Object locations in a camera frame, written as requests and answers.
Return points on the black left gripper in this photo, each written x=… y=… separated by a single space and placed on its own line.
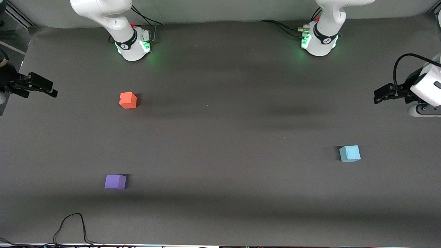
x=403 y=91

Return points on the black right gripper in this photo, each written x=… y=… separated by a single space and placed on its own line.
x=10 y=82

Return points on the light blue foam block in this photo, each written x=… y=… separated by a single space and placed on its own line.
x=349 y=153

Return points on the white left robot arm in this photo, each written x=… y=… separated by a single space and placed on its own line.
x=324 y=38

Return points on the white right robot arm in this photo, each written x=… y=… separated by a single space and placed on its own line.
x=103 y=10

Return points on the orange foam block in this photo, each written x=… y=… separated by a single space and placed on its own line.
x=127 y=100

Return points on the purple foam block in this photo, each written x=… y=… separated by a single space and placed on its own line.
x=114 y=181

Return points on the thin white bar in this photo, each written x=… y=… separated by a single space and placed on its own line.
x=12 y=47

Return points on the dark grey table mat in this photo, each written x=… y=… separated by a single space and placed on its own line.
x=220 y=137

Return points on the aluminium frame rail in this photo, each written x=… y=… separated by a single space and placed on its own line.
x=19 y=15

